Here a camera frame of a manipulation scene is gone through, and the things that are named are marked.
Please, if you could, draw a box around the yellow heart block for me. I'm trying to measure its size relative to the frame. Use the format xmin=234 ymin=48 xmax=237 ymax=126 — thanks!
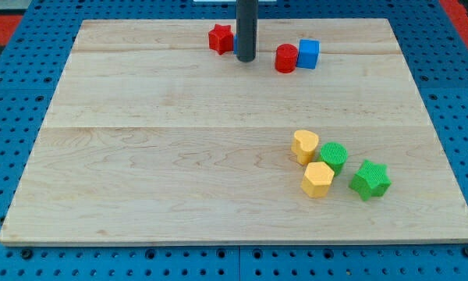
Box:
xmin=291 ymin=130 xmax=320 ymax=165

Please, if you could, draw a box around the red star block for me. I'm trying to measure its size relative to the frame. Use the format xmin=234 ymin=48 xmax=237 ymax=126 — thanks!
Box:
xmin=208 ymin=24 xmax=234 ymax=55

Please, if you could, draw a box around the green star block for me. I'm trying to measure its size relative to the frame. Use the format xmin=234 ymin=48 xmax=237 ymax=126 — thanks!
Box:
xmin=349 ymin=159 xmax=392 ymax=201

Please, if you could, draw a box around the blue triangle block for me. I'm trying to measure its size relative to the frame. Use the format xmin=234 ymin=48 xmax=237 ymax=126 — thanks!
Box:
xmin=233 ymin=34 xmax=238 ymax=55

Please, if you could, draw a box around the light wooden board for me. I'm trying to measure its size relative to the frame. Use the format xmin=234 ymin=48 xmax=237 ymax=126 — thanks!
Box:
xmin=0 ymin=19 xmax=468 ymax=247

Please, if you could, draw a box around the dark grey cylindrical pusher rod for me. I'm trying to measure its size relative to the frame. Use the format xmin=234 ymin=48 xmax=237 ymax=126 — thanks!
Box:
xmin=236 ymin=0 xmax=258 ymax=62

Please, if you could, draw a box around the green cylinder block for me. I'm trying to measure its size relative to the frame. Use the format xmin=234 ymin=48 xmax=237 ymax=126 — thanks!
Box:
xmin=317 ymin=142 xmax=348 ymax=176

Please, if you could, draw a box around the blue cube block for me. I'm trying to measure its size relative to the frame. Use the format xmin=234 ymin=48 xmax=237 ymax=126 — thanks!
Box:
xmin=296 ymin=39 xmax=321 ymax=69

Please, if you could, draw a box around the yellow hexagon block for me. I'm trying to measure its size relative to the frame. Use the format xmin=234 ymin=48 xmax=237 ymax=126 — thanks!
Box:
xmin=301 ymin=162 xmax=335 ymax=198

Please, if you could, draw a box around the red cylinder block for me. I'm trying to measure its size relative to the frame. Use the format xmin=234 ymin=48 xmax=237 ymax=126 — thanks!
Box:
xmin=275 ymin=44 xmax=298 ymax=73

